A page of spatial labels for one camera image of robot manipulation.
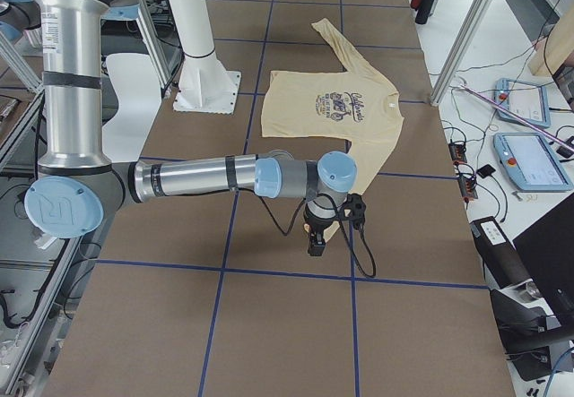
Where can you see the beige long-sleeve printed shirt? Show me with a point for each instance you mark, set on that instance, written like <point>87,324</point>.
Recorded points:
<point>359,105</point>

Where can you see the black monitor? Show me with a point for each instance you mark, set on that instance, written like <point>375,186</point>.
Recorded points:
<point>546,250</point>

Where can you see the far blue teach pendant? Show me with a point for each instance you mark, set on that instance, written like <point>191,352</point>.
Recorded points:
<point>525,99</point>

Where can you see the aluminium frame post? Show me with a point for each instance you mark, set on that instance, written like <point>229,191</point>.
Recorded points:
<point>456,54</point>

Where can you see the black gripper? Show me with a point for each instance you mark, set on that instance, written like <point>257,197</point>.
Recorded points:
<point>317,228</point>

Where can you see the near blue teach pendant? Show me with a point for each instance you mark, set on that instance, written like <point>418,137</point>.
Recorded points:
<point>530,163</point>

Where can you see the blue teach pendant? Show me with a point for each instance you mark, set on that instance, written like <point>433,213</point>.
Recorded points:
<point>530,163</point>
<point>525,99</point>

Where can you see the black box with label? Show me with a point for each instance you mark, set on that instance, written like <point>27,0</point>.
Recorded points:
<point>499,255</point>

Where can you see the black water bottle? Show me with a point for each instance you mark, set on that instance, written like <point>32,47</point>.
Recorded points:
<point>423,11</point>

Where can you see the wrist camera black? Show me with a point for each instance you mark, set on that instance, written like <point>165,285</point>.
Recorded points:
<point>356,209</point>

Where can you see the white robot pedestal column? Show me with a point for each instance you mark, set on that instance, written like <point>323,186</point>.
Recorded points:
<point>204,85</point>

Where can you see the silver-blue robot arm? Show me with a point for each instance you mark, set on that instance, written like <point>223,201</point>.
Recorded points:
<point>79,186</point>

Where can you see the reacher grabber stick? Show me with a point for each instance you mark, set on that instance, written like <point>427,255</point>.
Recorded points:
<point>517,117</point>

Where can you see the white plastic chair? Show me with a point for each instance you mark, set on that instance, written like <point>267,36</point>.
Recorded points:
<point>138,90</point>

